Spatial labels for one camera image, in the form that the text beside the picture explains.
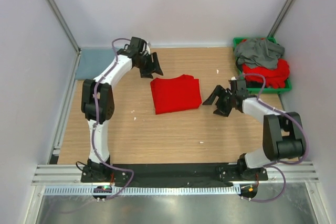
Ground aluminium corner post left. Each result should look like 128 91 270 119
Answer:
30 0 81 52

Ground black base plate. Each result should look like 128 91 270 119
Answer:
79 163 268 188

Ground slotted cable duct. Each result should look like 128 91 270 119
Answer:
44 184 240 196

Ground folded blue t shirt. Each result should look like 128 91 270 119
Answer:
75 48 115 80

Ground red t shirt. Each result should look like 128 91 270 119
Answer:
150 74 202 115

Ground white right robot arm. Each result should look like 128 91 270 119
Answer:
203 79 308 180

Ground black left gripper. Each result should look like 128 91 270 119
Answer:
135 52 164 79

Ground aluminium corner post right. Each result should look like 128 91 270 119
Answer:
267 0 296 37

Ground red t shirts in bin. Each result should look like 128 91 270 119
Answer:
241 59 290 89

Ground green plastic bin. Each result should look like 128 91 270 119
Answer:
233 37 292 94

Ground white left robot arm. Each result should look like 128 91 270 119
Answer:
81 37 163 183

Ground aluminium corner post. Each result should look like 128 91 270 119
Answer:
267 0 296 37
30 0 81 52

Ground grey t shirt in bin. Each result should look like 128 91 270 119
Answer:
234 38 285 70

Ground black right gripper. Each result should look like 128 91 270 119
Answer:
202 84 235 117

